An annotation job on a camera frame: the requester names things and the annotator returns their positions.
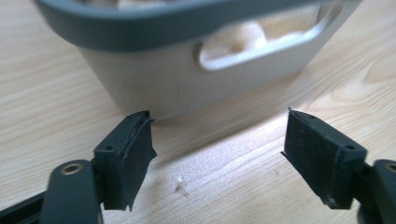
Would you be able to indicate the small white crumb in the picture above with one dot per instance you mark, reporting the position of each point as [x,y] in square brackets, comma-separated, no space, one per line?
[178,183]

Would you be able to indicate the grey plastic basket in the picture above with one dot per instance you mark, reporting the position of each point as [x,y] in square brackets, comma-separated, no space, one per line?
[174,49]

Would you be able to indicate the cream cloth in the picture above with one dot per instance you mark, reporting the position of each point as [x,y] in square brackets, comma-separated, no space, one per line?
[249,37]

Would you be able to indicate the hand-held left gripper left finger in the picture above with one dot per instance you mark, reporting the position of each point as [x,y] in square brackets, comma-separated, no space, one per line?
[121,161]

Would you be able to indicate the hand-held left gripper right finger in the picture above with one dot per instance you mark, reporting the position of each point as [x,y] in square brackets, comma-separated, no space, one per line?
[320,158]

